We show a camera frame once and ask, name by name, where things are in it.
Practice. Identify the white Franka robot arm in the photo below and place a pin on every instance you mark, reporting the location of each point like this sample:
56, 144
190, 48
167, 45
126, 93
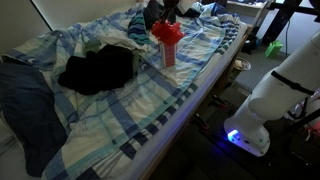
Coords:
276, 96

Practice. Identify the dark blue jeans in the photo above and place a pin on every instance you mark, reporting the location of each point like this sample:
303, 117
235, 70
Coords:
30, 116

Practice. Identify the red cloth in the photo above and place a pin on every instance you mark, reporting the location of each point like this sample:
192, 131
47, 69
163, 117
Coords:
168, 33

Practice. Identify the black tripod stand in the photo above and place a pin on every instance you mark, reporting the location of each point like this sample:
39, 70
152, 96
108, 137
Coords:
283, 16

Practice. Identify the black garment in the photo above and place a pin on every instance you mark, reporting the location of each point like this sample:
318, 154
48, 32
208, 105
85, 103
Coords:
100, 70

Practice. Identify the wooden bed frame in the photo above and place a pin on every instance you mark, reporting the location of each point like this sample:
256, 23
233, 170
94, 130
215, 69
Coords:
213, 83

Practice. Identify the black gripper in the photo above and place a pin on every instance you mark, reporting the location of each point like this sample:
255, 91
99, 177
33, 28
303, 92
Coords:
170, 5

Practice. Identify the green bag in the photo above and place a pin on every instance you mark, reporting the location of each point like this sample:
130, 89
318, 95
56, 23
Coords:
273, 49

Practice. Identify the white gift bag red print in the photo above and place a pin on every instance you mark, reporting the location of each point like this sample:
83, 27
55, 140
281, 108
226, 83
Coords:
168, 55

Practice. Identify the white side table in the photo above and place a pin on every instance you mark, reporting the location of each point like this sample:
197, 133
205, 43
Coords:
245, 7

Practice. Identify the green cloth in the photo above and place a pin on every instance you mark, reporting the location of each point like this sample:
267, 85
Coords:
90, 46

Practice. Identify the black cloth lump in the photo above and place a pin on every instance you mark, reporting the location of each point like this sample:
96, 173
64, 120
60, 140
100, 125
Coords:
151, 13

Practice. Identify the white mattress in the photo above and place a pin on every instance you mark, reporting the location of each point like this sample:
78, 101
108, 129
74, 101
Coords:
186, 113

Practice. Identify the blue plaid duvet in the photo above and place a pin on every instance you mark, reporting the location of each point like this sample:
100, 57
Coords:
140, 100

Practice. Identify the round white bowl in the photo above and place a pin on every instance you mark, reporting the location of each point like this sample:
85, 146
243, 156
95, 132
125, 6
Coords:
242, 64

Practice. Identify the white crumpled cloth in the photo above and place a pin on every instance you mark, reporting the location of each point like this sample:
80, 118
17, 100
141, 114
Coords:
120, 41

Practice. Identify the dark blue pillow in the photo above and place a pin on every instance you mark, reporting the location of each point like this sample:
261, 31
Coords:
191, 12

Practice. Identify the teal navy striped cloth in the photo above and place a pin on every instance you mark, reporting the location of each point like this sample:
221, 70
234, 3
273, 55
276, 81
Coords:
137, 30

